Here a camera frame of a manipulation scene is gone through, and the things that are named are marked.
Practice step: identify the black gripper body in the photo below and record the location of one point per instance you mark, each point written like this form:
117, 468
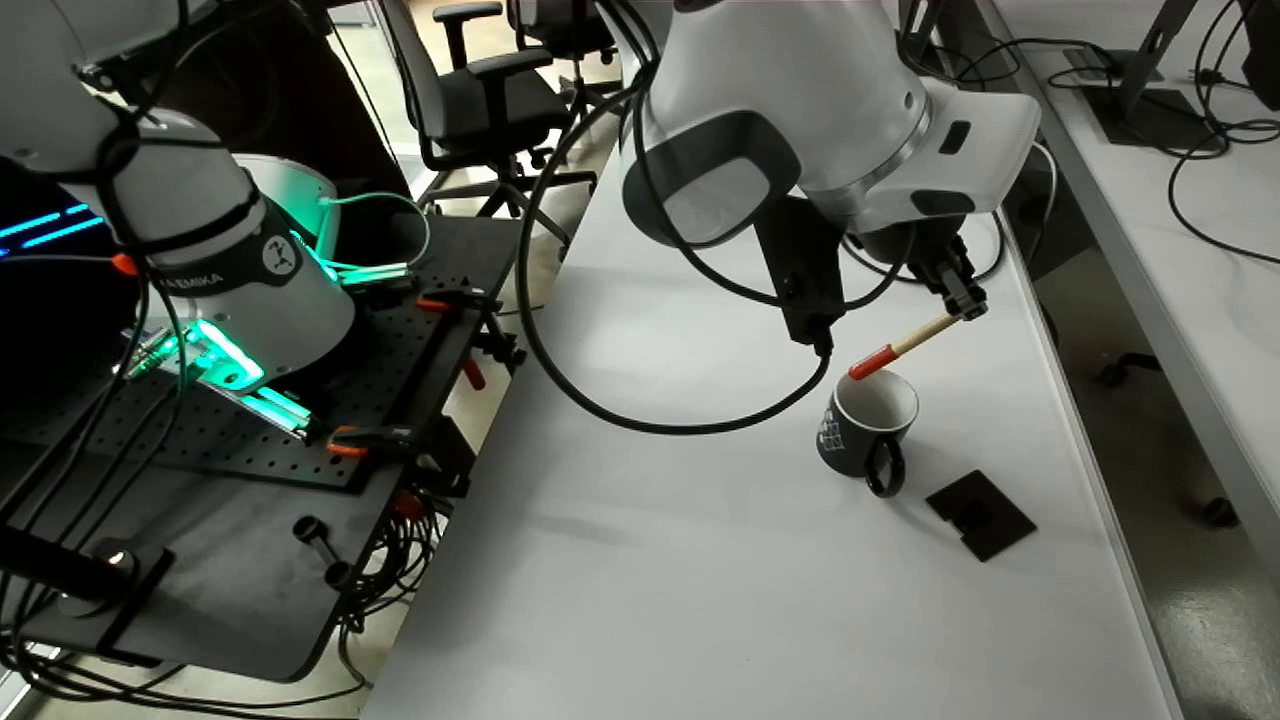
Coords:
912, 241

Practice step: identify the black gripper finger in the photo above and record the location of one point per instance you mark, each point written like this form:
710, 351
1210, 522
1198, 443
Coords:
930, 274
966, 295

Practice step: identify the red capped beige pen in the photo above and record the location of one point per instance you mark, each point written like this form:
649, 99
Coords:
897, 351

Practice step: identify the black mug white print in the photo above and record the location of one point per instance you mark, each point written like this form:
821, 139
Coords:
853, 443

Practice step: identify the black flat square card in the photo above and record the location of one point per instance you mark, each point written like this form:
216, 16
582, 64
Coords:
983, 515

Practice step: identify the monitor stand with plate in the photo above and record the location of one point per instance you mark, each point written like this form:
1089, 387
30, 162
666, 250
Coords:
1155, 119

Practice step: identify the black office chair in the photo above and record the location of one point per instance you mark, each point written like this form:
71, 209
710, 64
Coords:
484, 101
552, 20

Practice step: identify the black screw knob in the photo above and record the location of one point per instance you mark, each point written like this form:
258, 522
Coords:
326, 546

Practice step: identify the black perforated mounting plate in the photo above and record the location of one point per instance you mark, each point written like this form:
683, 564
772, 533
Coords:
240, 560

